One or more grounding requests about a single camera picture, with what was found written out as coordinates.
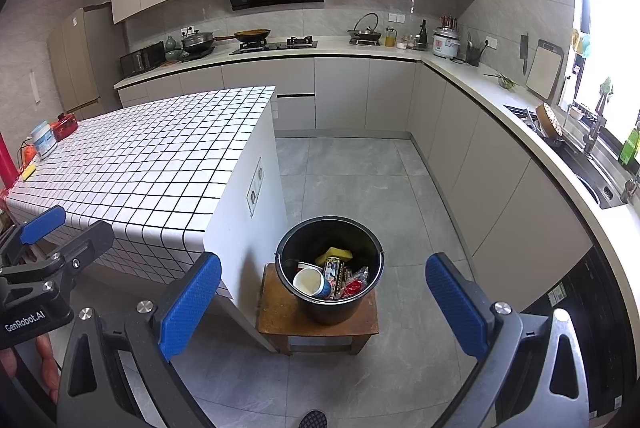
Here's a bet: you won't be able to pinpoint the clear plastic bag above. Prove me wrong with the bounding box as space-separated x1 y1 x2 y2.
342 265 371 299

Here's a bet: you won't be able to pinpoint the table side socket panel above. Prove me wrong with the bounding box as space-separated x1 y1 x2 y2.
247 158 264 215

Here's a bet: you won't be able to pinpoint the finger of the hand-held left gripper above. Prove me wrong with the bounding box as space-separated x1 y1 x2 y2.
0 205 67 265
0 220 115 296

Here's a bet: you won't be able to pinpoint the coconut drink can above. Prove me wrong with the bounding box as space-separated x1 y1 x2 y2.
322 257 358 299

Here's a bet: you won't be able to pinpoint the black gas stove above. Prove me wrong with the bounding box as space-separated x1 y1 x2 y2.
229 36 319 55

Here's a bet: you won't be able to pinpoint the black microwave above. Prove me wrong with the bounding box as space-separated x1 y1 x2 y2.
120 41 166 77

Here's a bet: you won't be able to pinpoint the grey kitchen counter cabinets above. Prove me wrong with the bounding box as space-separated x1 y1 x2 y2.
113 35 640 309

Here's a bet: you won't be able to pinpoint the person's left hand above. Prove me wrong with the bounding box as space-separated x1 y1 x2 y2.
0 335 63 403

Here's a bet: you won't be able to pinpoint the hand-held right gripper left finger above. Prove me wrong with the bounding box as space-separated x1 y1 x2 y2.
57 252 222 428

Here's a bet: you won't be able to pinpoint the window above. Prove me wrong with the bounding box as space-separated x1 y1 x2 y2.
567 0 640 133

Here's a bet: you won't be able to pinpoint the red upright object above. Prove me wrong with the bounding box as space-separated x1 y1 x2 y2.
0 133 16 191

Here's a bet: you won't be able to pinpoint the chrome faucet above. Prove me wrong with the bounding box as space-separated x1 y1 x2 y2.
582 95 613 156

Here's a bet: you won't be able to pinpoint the steel sink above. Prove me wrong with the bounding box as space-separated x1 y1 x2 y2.
505 102 628 210

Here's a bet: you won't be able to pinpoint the wok with hoop handle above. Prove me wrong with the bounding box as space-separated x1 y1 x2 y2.
348 12 383 42

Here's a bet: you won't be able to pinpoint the white table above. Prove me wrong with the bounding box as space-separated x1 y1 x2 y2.
204 95 291 354

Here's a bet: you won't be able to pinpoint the black built-in appliance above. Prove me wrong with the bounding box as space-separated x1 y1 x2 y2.
520 245 626 409

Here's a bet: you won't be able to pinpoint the beige fridge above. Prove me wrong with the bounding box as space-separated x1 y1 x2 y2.
47 8 118 116

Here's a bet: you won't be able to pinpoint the white cutting board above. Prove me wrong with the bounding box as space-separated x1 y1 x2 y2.
525 39 565 101

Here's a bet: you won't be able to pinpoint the black utensil holder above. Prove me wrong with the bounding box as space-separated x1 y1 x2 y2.
466 32 483 67

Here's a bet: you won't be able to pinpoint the round wooden board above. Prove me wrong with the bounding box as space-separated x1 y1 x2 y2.
536 102 566 141

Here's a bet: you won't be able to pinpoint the person's dark shoe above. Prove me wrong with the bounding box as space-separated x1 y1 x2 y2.
298 409 328 428

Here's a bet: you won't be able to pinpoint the white rice cooker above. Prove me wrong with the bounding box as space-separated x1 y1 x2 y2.
432 26 461 61

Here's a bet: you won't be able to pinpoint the blue paper cup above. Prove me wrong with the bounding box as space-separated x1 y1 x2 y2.
292 265 332 301

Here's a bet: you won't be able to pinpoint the brown wooden stool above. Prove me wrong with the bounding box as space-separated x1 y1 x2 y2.
256 263 379 356

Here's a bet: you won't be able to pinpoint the white jar blue label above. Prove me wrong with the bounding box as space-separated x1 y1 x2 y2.
30 122 58 159

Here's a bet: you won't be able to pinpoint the yellow sponge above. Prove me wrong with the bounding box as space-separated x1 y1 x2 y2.
314 247 353 265

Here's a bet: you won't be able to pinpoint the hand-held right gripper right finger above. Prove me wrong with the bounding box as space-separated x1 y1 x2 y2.
425 252 591 428

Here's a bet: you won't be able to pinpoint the grey pot with lid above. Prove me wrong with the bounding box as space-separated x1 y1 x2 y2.
181 29 217 54

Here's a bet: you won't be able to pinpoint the black bucket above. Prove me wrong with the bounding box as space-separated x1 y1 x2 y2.
274 216 387 326

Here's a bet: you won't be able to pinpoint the green vegetable scraps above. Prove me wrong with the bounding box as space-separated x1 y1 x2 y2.
484 72 518 89

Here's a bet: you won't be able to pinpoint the black frying pan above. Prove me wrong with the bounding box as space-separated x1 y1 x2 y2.
215 29 272 44

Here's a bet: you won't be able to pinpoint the green dish soap bottle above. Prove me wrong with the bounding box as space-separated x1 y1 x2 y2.
619 128 640 166

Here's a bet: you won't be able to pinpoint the white checked tablecloth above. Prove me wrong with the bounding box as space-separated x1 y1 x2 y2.
5 85 277 286

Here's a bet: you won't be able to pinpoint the red packet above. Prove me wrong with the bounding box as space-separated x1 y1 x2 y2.
51 113 78 141

